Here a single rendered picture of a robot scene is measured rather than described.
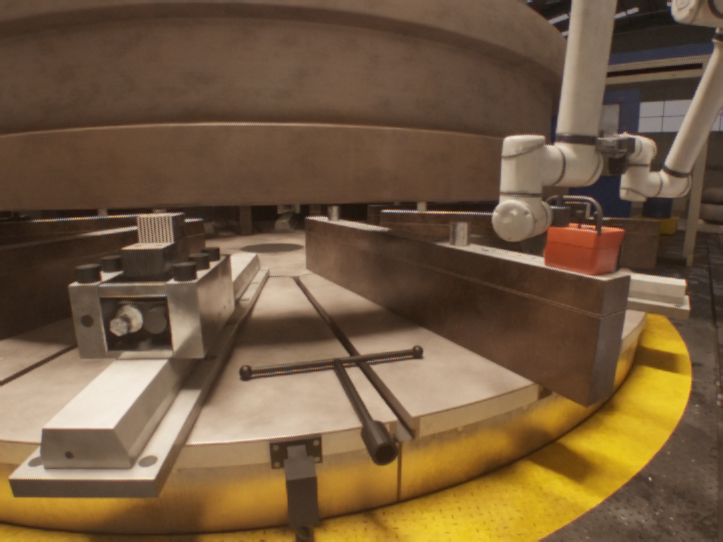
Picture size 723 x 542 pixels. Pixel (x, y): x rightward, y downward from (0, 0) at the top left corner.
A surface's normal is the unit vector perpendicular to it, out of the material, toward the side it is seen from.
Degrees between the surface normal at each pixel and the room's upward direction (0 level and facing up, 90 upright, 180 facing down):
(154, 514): 90
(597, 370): 90
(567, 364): 90
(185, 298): 90
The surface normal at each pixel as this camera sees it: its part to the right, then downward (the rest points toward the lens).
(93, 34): -0.04, 0.22
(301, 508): 0.22, 0.21
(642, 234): -0.28, 0.20
